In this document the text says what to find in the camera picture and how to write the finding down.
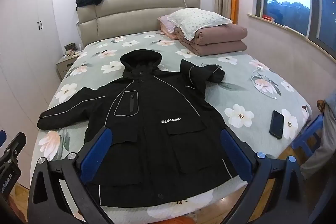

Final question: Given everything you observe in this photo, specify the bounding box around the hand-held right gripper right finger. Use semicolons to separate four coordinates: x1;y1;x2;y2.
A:
220;127;319;224

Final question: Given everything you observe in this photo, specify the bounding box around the beige nightstand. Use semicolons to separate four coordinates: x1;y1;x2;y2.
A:
56;52;80;81

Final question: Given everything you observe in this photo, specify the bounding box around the pink pillow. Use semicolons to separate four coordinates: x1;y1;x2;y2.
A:
157;15;182;36

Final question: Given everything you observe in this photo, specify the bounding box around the white wardrobe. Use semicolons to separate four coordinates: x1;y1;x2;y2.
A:
0;0;65;188

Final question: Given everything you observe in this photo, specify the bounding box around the white frilled pillow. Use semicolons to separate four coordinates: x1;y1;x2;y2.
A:
167;7;233;42

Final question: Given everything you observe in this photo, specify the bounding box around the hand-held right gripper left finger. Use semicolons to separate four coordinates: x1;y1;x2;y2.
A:
28;126;116;224

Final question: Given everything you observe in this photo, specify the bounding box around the blue stool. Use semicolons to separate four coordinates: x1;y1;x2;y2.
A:
291;114;324;155

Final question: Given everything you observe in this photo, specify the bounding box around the white charging cable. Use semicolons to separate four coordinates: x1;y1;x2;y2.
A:
250;65;279;102

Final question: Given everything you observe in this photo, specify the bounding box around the folded pink quilt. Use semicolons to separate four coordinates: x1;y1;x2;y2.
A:
175;23;248;57

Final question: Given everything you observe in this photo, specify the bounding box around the black smartphone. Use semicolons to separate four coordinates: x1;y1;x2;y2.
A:
269;110;285;140

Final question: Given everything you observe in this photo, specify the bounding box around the black hooded jacket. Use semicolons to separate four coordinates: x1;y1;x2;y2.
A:
37;49;238;199

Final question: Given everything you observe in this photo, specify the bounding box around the bed with floral sheet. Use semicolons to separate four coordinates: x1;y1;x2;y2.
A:
37;0;313;224

